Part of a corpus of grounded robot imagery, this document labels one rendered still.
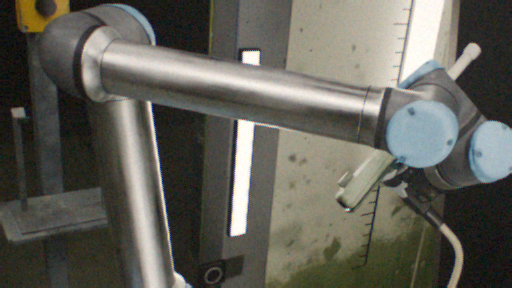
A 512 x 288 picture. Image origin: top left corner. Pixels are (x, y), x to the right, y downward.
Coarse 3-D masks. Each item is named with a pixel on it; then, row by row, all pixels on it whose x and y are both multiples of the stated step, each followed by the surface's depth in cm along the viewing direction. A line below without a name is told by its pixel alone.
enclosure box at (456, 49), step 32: (480, 0) 150; (480, 32) 155; (448, 64) 152; (480, 64) 160; (480, 96) 166; (480, 192) 186; (448, 224) 183; (480, 224) 194; (448, 256) 190; (480, 256) 203
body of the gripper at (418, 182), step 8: (400, 168) 116; (408, 168) 113; (408, 176) 113; (416, 176) 113; (424, 176) 113; (408, 184) 118; (416, 184) 113; (424, 184) 113; (416, 192) 118; (424, 192) 113; (432, 192) 115; (440, 192) 113; (448, 192) 110; (432, 200) 113
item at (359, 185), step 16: (464, 64) 133; (368, 160) 123; (384, 160) 122; (352, 176) 122; (368, 176) 121; (384, 176) 123; (352, 192) 119; (368, 192) 121; (352, 208) 121; (416, 208) 125; (432, 208) 126; (432, 224) 127
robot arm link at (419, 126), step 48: (48, 48) 88; (96, 48) 87; (144, 48) 87; (96, 96) 90; (144, 96) 88; (192, 96) 85; (240, 96) 84; (288, 96) 82; (336, 96) 81; (384, 96) 81; (432, 96) 81; (384, 144) 82; (432, 144) 79
